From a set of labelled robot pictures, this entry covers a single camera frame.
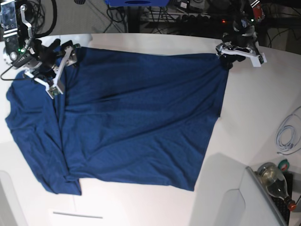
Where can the blue t-shirt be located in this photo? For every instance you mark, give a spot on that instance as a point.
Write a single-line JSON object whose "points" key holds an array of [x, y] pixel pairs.
{"points": [[124, 117]]}

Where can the green tape roll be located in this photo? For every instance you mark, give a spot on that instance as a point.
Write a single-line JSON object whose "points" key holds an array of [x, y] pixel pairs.
{"points": [[284, 165]]}

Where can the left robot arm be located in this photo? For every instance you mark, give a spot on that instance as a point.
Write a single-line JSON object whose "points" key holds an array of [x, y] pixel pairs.
{"points": [[243, 19]]}

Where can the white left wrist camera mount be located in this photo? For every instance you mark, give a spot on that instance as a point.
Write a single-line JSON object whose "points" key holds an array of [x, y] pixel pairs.
{"points": [[257, 59]]}

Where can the black tray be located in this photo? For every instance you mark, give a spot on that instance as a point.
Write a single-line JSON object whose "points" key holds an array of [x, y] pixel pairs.
{"points": [[280, 204]]}

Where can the clear plastic bottle red cap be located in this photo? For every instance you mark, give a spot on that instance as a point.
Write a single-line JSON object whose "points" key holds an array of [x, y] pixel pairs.
{"points": [[275, 184]]}

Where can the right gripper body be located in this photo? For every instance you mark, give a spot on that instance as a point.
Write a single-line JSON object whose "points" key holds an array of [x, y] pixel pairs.
{"points": [[44, 63]]}

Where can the black power strip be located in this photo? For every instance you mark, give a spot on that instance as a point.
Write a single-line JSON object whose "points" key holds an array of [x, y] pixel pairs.
{"points": [[204, 19]]}

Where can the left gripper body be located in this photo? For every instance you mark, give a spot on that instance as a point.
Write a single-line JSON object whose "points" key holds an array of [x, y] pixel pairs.
{"points": [[242, 42]]}

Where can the blue box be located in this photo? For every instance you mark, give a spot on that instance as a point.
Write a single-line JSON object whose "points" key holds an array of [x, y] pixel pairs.
{"points": [[137, 3]]}

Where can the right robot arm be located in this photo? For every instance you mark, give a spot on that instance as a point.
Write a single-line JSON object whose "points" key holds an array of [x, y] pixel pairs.
{"points": [[21, 21]]}

